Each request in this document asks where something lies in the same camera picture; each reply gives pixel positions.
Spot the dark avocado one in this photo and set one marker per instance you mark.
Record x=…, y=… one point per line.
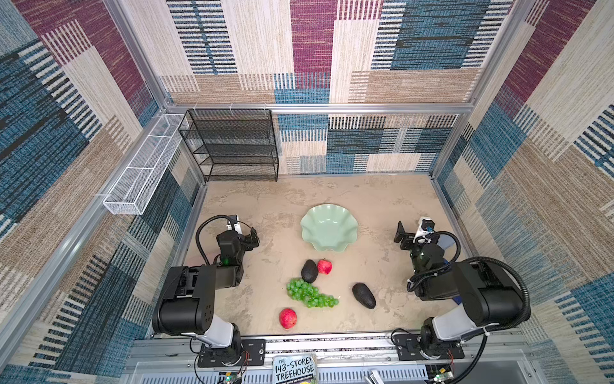
x=364, y=295
x=310, y=271

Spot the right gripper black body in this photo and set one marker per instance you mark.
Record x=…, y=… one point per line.
x=407, y=244

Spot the aluminium front rail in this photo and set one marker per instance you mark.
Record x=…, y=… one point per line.
x=342, y=348

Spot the green grape bunch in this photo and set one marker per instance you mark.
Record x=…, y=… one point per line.
x=299, y=290

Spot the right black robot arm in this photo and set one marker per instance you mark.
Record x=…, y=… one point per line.
x=492, y=295

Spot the mint green wavy fruit bowl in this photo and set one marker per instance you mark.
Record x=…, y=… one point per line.
x=329, y=227

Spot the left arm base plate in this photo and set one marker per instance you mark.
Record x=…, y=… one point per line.
x=247, y=351

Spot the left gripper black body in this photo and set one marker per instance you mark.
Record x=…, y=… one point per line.
x=245, y=244

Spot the blue grey case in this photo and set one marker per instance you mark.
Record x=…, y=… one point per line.
x=449, y=245

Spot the small red apple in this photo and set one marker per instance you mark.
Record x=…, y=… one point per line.
x=325, y=267

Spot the black wire mesh shelf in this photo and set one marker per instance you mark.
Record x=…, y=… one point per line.
x=232, y=145

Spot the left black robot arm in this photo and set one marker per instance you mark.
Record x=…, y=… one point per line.
x=185, y=306

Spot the treehouse book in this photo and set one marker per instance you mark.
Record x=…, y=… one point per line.
x=295, y=369

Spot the white wire mesh basket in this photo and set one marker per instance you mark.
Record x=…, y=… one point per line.
x=132, y=193

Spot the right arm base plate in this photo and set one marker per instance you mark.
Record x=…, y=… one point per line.
x=411, y=347

